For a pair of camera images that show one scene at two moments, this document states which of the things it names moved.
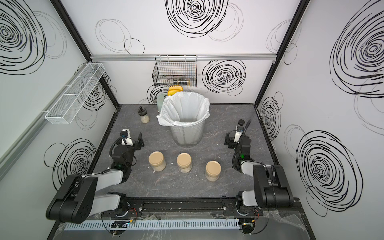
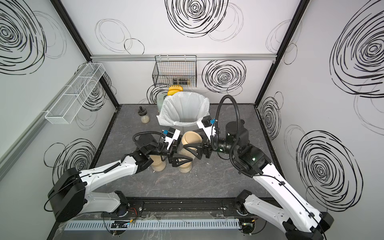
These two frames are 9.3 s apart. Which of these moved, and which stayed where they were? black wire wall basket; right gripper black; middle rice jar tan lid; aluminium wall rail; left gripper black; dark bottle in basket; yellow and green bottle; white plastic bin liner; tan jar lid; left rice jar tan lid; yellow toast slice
Moved: right gripper black; tan jar lid; left gripper black
Stayed: white plastic bin liner; yellow toast slice; middle rice jar tan lid; aluminium wall rail; left rice jar tan lid; black wire wall basket; yellow and green bottle; dark bottle in basket
